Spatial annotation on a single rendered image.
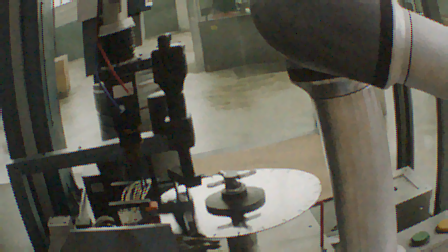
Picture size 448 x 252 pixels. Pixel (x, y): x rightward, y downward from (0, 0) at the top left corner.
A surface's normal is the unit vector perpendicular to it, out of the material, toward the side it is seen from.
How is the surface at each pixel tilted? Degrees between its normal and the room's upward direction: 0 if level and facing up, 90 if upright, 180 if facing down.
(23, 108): 90
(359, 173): 90
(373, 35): 88
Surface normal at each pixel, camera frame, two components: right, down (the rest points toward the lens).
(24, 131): 0.12, 0.24
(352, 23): -0.36, 0.07
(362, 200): -0.22, 0.29
